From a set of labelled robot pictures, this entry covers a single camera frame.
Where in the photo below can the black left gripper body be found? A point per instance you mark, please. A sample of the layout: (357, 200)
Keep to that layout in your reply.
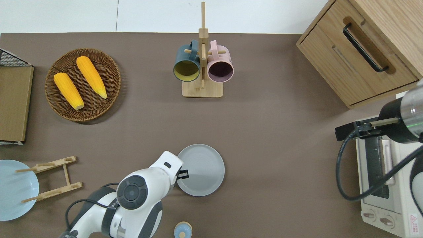
(183, 174)

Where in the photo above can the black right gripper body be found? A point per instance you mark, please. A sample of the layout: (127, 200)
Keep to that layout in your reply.
(347, 130)

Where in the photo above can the gray round plate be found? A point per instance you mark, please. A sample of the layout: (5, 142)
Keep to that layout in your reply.
(205, 168)

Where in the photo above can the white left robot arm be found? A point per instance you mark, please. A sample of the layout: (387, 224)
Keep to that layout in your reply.
(138, 191)

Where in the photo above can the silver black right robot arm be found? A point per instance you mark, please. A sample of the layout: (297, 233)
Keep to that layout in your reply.
(404, 115)

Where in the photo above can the wooden plate rack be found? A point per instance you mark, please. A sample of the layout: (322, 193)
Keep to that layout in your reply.
(54, 178)

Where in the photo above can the light blue round plate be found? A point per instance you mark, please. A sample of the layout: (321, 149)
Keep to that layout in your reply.
(15, 191)

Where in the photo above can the blue jar with wooden lid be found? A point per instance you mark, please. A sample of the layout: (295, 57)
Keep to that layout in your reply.
(182, 230)

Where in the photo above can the wooden cabinet with drawer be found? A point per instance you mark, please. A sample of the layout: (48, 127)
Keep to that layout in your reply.
(333, 56)

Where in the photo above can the white toaster oven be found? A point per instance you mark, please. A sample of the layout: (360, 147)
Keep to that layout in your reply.
(373, 205)

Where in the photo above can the wooden mug tree stand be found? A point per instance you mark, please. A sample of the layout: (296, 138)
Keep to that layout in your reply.
(202, 89)

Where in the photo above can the toaster oven knob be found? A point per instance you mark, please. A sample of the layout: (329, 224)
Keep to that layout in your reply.
(387, 221)
(370, 215)

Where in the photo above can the dark blue mug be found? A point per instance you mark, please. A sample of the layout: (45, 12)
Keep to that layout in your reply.
(187, 61)

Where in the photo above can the pink mug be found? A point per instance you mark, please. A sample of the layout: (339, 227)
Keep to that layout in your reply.
(220, 62)

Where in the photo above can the round woven wicker basket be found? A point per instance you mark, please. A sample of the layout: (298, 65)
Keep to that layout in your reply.
(105, 76)

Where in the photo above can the long yellow corn cob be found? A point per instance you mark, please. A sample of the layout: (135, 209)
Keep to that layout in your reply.
(91, 76)

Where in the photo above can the short yellow corn cob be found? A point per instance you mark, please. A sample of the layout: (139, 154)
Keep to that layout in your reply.
(68, 90)

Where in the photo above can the brown cardboard board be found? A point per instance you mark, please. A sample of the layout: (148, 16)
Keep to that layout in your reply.
(13, 102)

